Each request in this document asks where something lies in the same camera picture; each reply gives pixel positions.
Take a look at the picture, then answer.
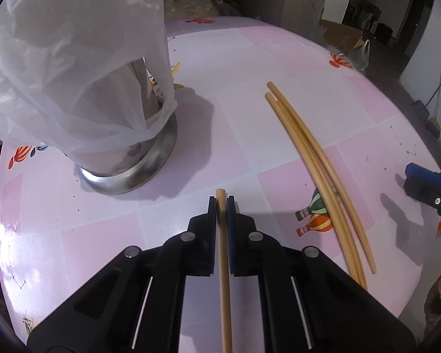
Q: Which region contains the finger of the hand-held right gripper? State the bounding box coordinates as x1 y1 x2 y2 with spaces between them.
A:
406 162 441 182
405 176 441 223

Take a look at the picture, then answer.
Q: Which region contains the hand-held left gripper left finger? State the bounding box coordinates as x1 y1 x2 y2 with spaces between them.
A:
27 197 218 353

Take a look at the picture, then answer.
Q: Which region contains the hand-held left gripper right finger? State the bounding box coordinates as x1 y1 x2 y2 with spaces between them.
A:
226 196 416 353

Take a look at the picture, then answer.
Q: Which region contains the steel utensil holder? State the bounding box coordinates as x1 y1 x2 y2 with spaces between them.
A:
76 59 179 195

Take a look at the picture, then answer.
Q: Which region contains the white plastic bag liner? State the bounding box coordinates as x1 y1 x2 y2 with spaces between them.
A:
0 0 178 155

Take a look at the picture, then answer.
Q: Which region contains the blue broom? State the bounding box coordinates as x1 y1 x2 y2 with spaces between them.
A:
412 59 441 138

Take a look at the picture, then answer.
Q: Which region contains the translucent shopping bag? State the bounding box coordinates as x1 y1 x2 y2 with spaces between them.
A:
347 39 371 71

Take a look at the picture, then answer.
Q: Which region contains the cardboard box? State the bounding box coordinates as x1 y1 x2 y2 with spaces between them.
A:
320 18 365 50

